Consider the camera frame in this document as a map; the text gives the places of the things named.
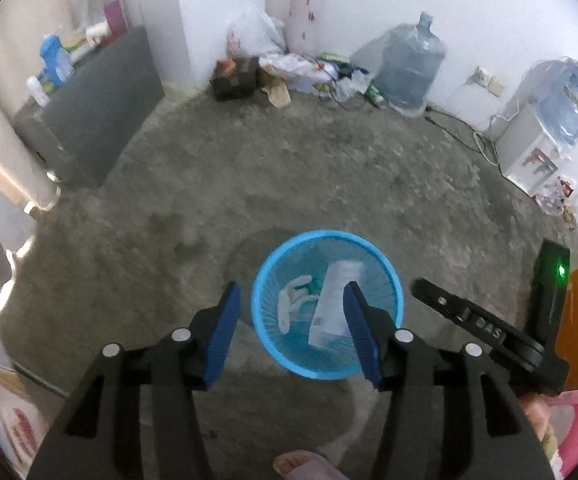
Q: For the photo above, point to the blue white tissue box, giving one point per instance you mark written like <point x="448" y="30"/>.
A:
<point x="329" y="324"/>

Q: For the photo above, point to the white tissue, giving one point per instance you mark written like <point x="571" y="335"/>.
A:
<point x="292" y="298"/>

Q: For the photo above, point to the white water dispenser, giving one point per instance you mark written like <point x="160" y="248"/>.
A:
<point x="527" y="154"/>

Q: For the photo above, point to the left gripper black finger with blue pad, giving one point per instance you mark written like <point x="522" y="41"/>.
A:
<point x="97" y="433"/>
<point x="452" y="415"/>

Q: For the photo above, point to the green plastic bag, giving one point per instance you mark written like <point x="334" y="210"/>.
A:
<point x="314" y="287"/>

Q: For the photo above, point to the water jug on dispenser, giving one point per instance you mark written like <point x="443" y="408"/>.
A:
<point x="555" y="100"/>

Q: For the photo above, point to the blue detergent bottle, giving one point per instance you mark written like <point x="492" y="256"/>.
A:
<point x="59" y="67"/>

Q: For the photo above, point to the large water jug on floor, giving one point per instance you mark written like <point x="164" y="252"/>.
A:
<point x="411" y="60"/>

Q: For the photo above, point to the blue mesh trash basket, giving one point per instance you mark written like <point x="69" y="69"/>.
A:
<point x="311" y="253"/>

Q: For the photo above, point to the white plastic bag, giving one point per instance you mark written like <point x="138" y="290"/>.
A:
<point x="255" y="33"/>

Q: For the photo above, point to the grey cabinet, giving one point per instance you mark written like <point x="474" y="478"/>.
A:
<point x="88" y="122"/>

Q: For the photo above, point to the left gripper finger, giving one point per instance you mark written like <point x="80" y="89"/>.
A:
<point x="462" y="312"/>

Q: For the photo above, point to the dark brown box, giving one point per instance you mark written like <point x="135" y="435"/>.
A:
<point x="235" y="78"/>

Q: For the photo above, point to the person's foot pink slipper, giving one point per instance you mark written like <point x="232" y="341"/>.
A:
<point x="305" y="465"/>

